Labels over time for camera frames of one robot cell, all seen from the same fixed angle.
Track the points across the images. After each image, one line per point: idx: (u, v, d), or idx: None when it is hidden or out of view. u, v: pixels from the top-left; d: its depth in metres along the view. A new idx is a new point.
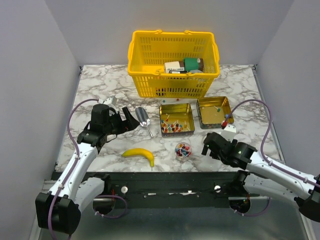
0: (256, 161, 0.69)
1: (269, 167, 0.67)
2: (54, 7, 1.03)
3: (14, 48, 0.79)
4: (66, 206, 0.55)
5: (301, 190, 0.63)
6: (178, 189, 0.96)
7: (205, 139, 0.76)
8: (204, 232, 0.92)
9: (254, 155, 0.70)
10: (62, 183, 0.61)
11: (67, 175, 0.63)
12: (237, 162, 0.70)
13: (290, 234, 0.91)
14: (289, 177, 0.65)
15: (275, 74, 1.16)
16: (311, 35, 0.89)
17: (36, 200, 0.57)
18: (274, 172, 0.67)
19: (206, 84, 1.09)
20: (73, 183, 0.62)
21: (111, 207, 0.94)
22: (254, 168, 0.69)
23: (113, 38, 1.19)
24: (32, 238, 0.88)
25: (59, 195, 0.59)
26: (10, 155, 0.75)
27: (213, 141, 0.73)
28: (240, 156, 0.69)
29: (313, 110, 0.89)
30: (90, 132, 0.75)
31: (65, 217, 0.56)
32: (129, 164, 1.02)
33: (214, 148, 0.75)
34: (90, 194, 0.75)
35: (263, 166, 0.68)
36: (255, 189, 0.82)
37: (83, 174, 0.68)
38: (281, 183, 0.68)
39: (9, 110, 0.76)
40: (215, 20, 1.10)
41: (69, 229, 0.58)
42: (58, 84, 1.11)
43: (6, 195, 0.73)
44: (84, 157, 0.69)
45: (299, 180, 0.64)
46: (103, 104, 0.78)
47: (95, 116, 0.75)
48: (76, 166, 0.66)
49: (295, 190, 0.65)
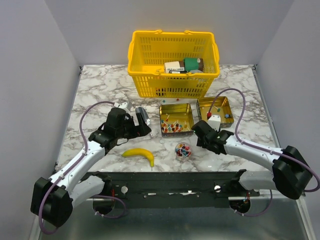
0: (230, 142, 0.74)
1: (241, 144, 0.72)
2: (54, 7, 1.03)
3: (14, 49, 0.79)
4: (60, 198, 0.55)
5: (268, 162, 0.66)
6: (178, 189, 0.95)
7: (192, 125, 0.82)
8: (204, 232, 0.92)
9: (230, 138, 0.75)
10: (64, 173, 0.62)
11: (70, 167, 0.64)
12: (217, 147, 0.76)
13: (290, 234, 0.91)
14: (257, 151, 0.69)
15: (275, 73, 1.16)
16: (311, 35, 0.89)
17: (35, 184, 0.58)
18: (245, 149, 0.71)
19: (206, 84, 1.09)
20: (73, 176, 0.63)
21: (111, 207, 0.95)
22: (230, 149, 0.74)
23: (113, 38, 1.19)
24: (32, 238, 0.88)
25: (57, 185, 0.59)
26: (9, 155, 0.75)
27: (199, 127, 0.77)
28: (219, 141, 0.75)
29: (313, 110, 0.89)
30: (102, 133, 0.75)
31: (56, 208, 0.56)
32: (129, 164, 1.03)
33: (198, 135, 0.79)
34: (87, 191, 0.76)
35: (236, 145, 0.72)
36: (249, 182, 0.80)
37: (84, 171, 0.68)
38: (252, 159, 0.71)
39: (9, 110, 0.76)
40: (215, 20, 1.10)
41: (57, 221, 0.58)
42: (58, 84, 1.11)
43: (5, 196, 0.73)
44: (91, 155, 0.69)
45: (266, 152, 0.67)
46: (121, 109, 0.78)
47: (111, 118, 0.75)
48: (81, 161, 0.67)
49: (265, 163, 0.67)
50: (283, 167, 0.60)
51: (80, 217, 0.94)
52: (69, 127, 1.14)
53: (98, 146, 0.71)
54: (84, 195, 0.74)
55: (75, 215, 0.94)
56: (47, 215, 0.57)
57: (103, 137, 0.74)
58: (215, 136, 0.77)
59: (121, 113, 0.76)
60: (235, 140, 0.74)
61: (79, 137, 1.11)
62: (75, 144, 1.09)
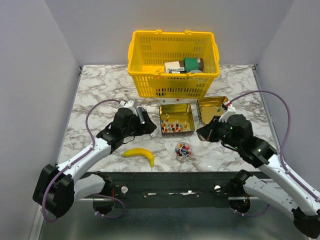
0: (273, 164, 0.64)
1: (285, 174, 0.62)
2: (53, 7, 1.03)
3: (14, 48, 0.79)
4: (65, 186, 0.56)
5: (309, 207, 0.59)
6: (178, 189, 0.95)
7: (230, 118, 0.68)
8: (204, 232, 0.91)
9: (273, 157, 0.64)
10: (71, 163, 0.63)
11: (78, 158, 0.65)
12: (252, 158, 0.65)
13: (291, 234, 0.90)
14: (302, 191, 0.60)
15: (275, 73, 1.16)
16: (311, 35, 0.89)
17: (42, 171, 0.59)
18: (289, 181, 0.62)
19: (206, 84, 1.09)
20: (80, 167, 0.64)
21: (111, 207, 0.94)
22: (268, 170, 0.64)
23: (113, 38, 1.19)
24: (32, 238, 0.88)
25: (63, 173, 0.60)
26: (10, 155, 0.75)
27: (241, 128, 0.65)
28: (258, 154, 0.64)
29: (313, 110, 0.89)
30: (110, 132, 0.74)
31: (60, 196, 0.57)
32: (129, 164, 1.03)
33: (234, 134, 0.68)
34: (89, 188, 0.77)
35: (279, 172, 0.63)
36: (254, 191, 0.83)
37: (90, 165, 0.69)
38: (290, 194, 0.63)
39: (9, 109, 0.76)
40: (215, 20, 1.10)
41: (57, 210, 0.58)
42: (58, 84, 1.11)
43: (6, 195, 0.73)
44: (98, 151, 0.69)
45: (311, 196, 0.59)
46: (128, 109, 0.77)
47: (117, 119, 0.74)
48: (89, 154, 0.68)
49: (302, 204, 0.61)
50: None
51: (80, 216, 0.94)
52: (69, 127, 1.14)
53: (105, 144, 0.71)
54: (85, 191, 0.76)
55: (76, 215, 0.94)
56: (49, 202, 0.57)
57: (111, 136, 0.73)
58: (256, 147, 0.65)
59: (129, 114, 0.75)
60: (278, 164, 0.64)
61: (79, 137, 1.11)
62: (76, 144, 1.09)
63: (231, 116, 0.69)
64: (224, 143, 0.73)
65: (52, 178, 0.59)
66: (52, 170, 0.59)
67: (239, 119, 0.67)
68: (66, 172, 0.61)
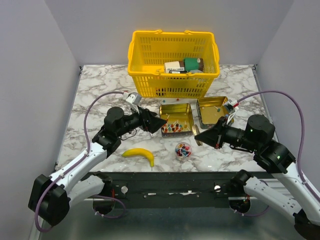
0: (291, 173, 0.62)
1: (301, 185, 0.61)
2: (53, 7, 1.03)
3: (14, 48, 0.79)
4: (58, 196, 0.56)
5: None
6: (178, 189, 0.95)
7: (251, 120, 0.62)
8: (204, 232, 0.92)
9: (291, 166, 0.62)
10: (64, 172, 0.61)
11: (72, 166, 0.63)
12: (269, 165, 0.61)
13: (291, 234, 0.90)
14: (315, 202, 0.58)
15: (275, 73, 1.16)
16: (310, 35, 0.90)
17: (35, 181, 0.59)
18: (304, 192, 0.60)
19: (206, 84, 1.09)
20: (73, 176, 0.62)
21: (111, 207, 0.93)
22: (285, 179, 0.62)
23: (113, 38, 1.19)
24: (32, 238, 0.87)
25: (56, 183, 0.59)
26: (10, 154, 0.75)
27: (265, 133, 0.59)
28: (277, 160, 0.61)
29: (313, 110, 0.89)
30: (106, 135, 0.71)
31: (53, 205, 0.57)
32: (129, 164, 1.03)
33: (253, 137, 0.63)
34: (85, 192, 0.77)
35: (295, 182, 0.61)
36: (254, 192, 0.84)
37: (85, 171, 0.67)
38: (302, 204, 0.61)
39: (9, 109, 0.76)
40: (214, 20, 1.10)
41: (50, 218, 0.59)
42: (58, 84, 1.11)
43: (5, 195, 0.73)
44: (93, 157, 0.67)
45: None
46: (118, 110, 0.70)
47: (107, 124, 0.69)
48: (83, 161, 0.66)
49: (313, 216, 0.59)
50: None
51: (80, 216, 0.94)
52: (69, 127, 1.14)
53: (100, 148, 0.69)
54: (81, 195, 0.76)
55: (76, 215, 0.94)
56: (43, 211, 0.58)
57: (107, 139, 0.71)
58: (275, 153, 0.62)
59: (118, 114, 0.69)
60: (296, 174, 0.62)
61: (79, 137, 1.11)
62: (76, 144, 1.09)
63: (253, 117, 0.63)
64: (235, 145, 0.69)
65: (45, 188, 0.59)
66: (45, 180, 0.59)
67: (263, 122, 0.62)
68: (59, 182, 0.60)
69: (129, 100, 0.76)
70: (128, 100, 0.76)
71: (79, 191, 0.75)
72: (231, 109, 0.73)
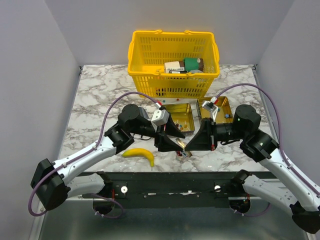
0: (275, 159, 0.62)
1: (286, 169, 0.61)
2: (53, 7, 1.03)
3: (14, 48, 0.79)
4: (55, 185, 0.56)
5: (310, 203, 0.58)
6: (178, 189, 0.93)
7: (239, 110, 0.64)
8: (204, 232, 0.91)
9: (275, 152, 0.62)
10: (67, 162, 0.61)
11: (76, 157, 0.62)
12: (254, 153, 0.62)
13: (290, 234, 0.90)
14: (304, 186, 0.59)
15: (275, 73, 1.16)
16: (310, 35, 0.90)
17: (39, 163, 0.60)
18: (290, 176, 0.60)
19: (206, 84, 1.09)
20: (75, 168, 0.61)
21: (111, 207, 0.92)
22: (270, 165, 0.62)
23: (113, 38, 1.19)
24: (32, 238, 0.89)
25: (57, 171, 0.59)
26: (10, 154, 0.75)
27: (250, 120, 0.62)
28: (260, 147, 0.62)
29: (313, 110, 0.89)
30: (120, 131, 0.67)
31: (49, 193, 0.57)
32: (129, 164, 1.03)
33: (240, 126, 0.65)
34: (87, 187, 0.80)
35: (281, 167, 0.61)
36: (254, 190, 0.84)
37: (90, 165, 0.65)
38: (290, 188, 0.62)
39: (9, 109, 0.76)
40: (215, 21, 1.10)
41: (45, 204, 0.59)
42: (58, 84, 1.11)
43: (6, 194, 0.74)
44: (100, 152, 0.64)
45: (312, 192, 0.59)
46: (134, 109, 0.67)
47: (122, 121, 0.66)
48: (89, 154, 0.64)
49: (303, 200, 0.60)
50: None
51: (80, 216, 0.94)
52: (69, 127, 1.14)
53: (109, 145, 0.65)
54: (82, 189, 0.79)
55: (76, 215, 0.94)
56: (41, 195, 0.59)
57: (120, 135, 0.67)
58: (259, 141, 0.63)
59: (133, 112, 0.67)
60: (280, 159, 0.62)
61: (79, 137, 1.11)
62: (76, 144, 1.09)
63: (240, 107, 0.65)
64: (227, 140, 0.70)
65: (47, 173, 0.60)
66: (47, 165, 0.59)
67: (248, 111, 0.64)
68: (60, 170, 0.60)
69: (153, 114, 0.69)
70: (154, 114, 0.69)
71: (80, 183, 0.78)
72: (213, 106, 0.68)
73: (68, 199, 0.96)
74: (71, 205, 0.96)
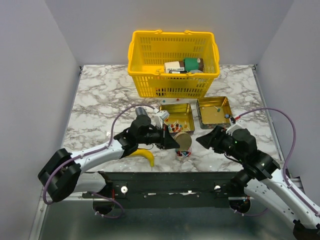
0: (276, 178, 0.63)
1: (286, 188, 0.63)
2: (53, 7, 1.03)
3: (13, 48, 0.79)
4: (71, 173, 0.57)
5: (309, 221, 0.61)
6: (178, 189, 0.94)
7: (234, 133, 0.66)
8: (204, 232, 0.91)
9: (276, 172, 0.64)
10: (84, 153, 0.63)
11: (92, 151, 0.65)
12: (255, 173, 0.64)
13: (291, 234, 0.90)
14: (303, 205, 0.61)
15: (275, 73, 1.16)
16: (310, 35, 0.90)
17: (57, 151, 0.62)
18: (290, 195, 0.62)
19: (206, 84, 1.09)
20: (90, 161, 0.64)
21: (111, 207, 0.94)
22: (271, 184, 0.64)
23: (113, 37, 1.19)
24: (32, 238, 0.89)
25: (74, 160, 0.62)
26: (10, 155, 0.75)
27: (246, 143, 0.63)
28: (262, 168, 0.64)
29: (313, 110, 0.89)
30: (127, 137, 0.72)
31: (62, 181, 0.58)
32: (129, 164, 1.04)
33: (239, 148, 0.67)
34: (89, 184, 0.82)
35: (281, 186, 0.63)
36: (256, 195, 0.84)
37: (100, 162, 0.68)
38: (290, 206, 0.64)
39: (9, 109, 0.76)
40: (214, 21, 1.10)
41: (53, 194, 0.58)
42: (58, 84, 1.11)
43: (6, 195, 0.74)
44: (111, 151, 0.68)
45: (311, 211, 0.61)
46: (147, 118, 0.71)
47: (134, 128, 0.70)
48: (102, 151, 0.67)
49: (302, 218, 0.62)
50: None
51: (80, 216, 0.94)
52: (69, 127, 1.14)
53: (119, 147, 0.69)
54: (84, 186, 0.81)
55: (76, 215, 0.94)
56: (52, 184, 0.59)
57: (127, 141, 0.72)
58: (260, 162, 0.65)
59: (145, 121, 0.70)
60: (281, 178, 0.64)
61: (79, 137, 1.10)
62: (76, 144, 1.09)
63: (236, 130, 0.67)
64: (228, 153, 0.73)
65: (62, 162, 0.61)
66: (65, 154, 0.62)
67: (246, 132, 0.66)
68: (77, 160, 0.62)
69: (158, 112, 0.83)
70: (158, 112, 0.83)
71: (84, 179, 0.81)
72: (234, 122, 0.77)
73: (68, 200, 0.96)
74: (71, 204, 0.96)
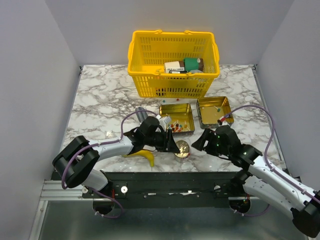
0: (258, 164, 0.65)
1: (270, 172, 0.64)
2: (53, 7, 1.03)
3: (14, 48, 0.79)
4: (91, 157, 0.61)
5: (297, 200, 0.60)
6: (178, 189, 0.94)
7: (217, 128, 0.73)
8: (204, 232, 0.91)
9: (258, 158, 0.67)
10: (101, 142, 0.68)
11: (108, 141, 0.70)
12: (240, 163, 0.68)
13: (290, 234, 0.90)
14: (288, 185, 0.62)
15: (275, 73, 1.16)
16: (310, 35, 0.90)
17: (75, 138, 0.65)
18: (274, 177, 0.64)
19: (205, 84, 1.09)
20: (106, 149, 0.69)
21: (111, 207, 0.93)
22: (255, 170, 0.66)
23: (113, 38, 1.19)
24: (32, 238, 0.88)
25: (92, 146, 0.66)
26: (10, 155, 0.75)
27: (227, 135, 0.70)
28: (245, 157, 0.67)
29: (313, 109, 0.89)
30: (135, 135, 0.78)
31: (81, 165, 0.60)
32: (129, 164, 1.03)
33: (223, 142, 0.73)
34: (96, 179, 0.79)
35: (264, 170, 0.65)
36: (255, 191, 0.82)
37: (111, 153, 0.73)
38: (278, 189, 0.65)
39: (10, 109, 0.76)
40: (215, 21, 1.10)
41: (70, 179, 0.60)
42: (58, 84, 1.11)
43: (6, 195, 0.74)
44: (122, 145, 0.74)
45: (297, 190, 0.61)
46: (156, 119, 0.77)
47: (144, 126, 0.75)
48: (113, 144, 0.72)
49: (291, 199, 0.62)
50: (313, 211, 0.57)
51: (80, 216, 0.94)
52: (69, 127, 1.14)
53: (130, 142, 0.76)
54: (91, 179, 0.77)
55: (76, 215, 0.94)
56: (69, 168, 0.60)
57: (135, 139, 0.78)
58: (243, 151, 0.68)
59: (155, 122, 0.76)
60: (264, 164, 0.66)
61: None
62: None
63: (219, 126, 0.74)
64: (220, 152, 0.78)
65: (80, 148, 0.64)
66: (83, 141, 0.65)
67: (227, 127, 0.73)
68: (94, 148, 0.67)
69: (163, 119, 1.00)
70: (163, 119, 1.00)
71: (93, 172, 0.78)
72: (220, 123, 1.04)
73: (68, 199, 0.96)
74: (71, 204, 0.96)
